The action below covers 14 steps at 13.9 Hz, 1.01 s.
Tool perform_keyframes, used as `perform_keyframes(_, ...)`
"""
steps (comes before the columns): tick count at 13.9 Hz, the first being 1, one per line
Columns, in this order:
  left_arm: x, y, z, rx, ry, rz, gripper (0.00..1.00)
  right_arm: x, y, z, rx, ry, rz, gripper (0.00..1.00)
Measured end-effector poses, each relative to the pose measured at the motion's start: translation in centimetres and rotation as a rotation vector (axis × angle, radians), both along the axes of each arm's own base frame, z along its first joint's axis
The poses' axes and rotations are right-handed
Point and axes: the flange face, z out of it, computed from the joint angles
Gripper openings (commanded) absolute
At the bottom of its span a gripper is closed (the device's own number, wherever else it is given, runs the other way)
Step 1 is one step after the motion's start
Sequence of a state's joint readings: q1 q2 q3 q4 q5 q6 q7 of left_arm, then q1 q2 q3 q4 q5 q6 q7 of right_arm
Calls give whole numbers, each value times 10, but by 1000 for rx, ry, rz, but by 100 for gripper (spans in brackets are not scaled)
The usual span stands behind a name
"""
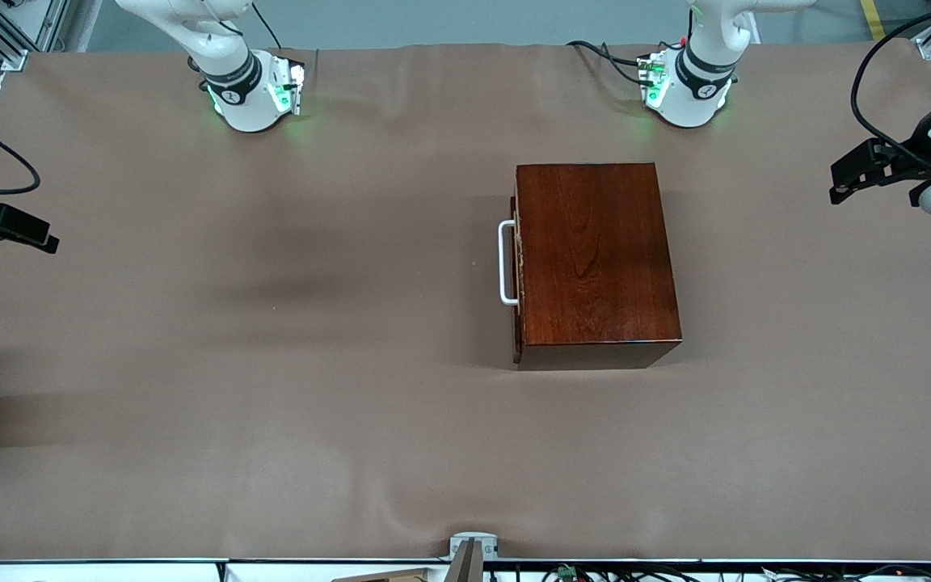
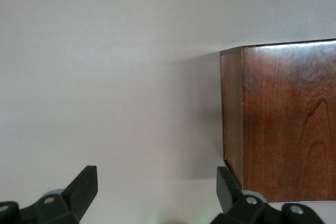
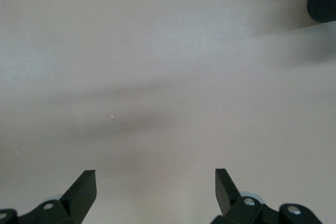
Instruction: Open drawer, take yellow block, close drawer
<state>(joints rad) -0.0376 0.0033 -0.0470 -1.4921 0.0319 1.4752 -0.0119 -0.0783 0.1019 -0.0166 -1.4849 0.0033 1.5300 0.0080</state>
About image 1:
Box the wooden drawer with white handle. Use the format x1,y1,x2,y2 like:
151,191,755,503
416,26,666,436
499,196,524,365

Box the dark brown wooden cabinet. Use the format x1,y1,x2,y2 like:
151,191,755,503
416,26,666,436
514,162,684,371

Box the brown table cover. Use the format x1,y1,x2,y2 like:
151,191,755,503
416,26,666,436
0,40,931,563

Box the tan wooden board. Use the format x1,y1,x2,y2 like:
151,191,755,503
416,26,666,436
330,567,434,582

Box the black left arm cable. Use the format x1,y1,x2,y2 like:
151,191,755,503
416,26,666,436
850,0,931,171

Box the black left base cable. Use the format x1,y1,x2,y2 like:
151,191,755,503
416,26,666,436
567,40,660,86

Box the black base cable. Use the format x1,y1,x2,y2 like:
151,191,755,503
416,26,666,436
251,0,283,51
567,40,660,86

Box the black right base cable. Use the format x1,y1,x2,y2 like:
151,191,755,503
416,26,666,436
251,0,283,51

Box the white table edge rail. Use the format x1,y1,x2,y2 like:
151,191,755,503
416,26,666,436
0,558,931,582

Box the tangled black cables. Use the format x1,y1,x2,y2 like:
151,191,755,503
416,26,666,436
486,563,931,582

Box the grey camera bracket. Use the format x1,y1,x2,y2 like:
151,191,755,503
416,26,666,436
445,532,499,582

